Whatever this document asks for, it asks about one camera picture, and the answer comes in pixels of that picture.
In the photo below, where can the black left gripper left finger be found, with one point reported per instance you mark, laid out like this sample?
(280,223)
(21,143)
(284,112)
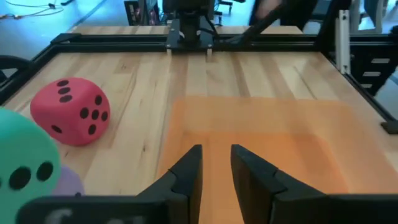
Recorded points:
(171,205)

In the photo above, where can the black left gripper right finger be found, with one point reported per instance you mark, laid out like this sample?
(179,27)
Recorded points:
(295,208)

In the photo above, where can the orange plastic tray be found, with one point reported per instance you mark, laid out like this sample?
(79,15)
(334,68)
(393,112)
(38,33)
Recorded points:
(280,155)

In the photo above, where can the red foam die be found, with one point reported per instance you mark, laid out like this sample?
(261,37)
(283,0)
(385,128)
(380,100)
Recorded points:
(46,109)

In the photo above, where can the green foam die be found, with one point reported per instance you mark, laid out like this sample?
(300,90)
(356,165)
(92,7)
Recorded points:
(18,140)

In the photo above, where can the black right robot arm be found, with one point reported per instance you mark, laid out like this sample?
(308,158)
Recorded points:
(189,31)

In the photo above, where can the purple foam die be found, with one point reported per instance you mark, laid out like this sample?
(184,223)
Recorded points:
(68,183)

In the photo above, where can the black table clamp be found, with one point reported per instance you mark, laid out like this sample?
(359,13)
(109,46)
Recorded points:
(12,60)
(391,127)

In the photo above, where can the black drawer cabinet with labels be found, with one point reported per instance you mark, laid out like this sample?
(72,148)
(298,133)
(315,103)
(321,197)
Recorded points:
(360,81)

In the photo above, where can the silver aluminium profile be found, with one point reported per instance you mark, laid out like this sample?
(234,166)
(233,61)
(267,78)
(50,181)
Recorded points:
(342,40)

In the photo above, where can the black computer tower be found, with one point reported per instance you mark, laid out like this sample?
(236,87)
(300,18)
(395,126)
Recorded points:
(143,12)

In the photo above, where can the office chair with white armrests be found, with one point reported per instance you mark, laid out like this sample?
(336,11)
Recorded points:
(378,15)

